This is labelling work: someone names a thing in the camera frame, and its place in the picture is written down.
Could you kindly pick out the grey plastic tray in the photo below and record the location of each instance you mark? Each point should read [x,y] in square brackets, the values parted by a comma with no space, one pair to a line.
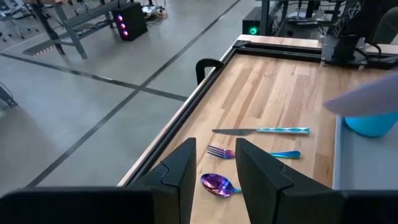
[367,161]

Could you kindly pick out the blue plastic cup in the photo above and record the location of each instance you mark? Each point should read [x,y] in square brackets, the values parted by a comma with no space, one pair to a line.
[373,126]

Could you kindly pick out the iridescent purple fork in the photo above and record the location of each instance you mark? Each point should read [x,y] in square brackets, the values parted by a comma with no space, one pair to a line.
[222,152]

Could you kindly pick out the grey metal workbench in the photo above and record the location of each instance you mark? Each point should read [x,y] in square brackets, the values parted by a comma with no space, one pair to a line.
[76,42]

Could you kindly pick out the black table clamp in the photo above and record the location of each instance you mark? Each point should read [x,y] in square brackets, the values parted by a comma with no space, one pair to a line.
[202,62]

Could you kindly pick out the lavender plastic plate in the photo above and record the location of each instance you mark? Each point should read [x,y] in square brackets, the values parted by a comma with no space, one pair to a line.
[370,98]

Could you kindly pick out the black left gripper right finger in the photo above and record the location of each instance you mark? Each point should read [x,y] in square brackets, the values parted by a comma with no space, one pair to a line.
[264,193]

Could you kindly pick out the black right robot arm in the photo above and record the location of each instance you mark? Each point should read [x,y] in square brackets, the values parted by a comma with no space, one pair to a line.
[345,46]

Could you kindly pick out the iridescent purple spoon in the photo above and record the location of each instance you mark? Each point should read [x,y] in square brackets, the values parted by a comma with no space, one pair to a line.
[216,185]

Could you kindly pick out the black metal table frame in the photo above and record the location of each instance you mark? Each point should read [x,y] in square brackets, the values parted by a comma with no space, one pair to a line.
[280,53]

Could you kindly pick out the black computer tower purple lights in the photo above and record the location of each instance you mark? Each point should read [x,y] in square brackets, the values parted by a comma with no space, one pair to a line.
[133,18]

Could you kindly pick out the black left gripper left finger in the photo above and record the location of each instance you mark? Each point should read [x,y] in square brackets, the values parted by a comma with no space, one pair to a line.
[177,174]

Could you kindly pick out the grey metal side table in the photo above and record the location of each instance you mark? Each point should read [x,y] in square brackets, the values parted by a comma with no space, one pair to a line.
[265,15]

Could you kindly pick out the black computer green light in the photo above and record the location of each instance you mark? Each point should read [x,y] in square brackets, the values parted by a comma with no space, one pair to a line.
[248,18]

